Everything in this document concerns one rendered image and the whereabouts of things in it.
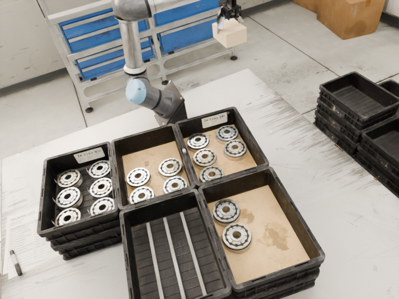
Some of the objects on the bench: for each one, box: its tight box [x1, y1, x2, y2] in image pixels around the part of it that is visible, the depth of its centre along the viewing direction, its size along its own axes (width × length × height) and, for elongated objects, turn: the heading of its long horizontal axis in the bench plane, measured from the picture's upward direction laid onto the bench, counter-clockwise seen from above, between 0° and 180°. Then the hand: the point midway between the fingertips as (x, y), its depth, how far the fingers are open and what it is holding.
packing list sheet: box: [3, 206, 60, 279], centre depth 140 cm, size 33×23×1 cm
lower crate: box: [232, 269, 320, 299], centre depth 119 cm, size 40×30×12 cm
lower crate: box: [51, 228, 122, 260], centre depth 140 cm, size 40×30×12 cm
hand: (228, 29), depth 168 cm, fingers closed on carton, 14 cm apart
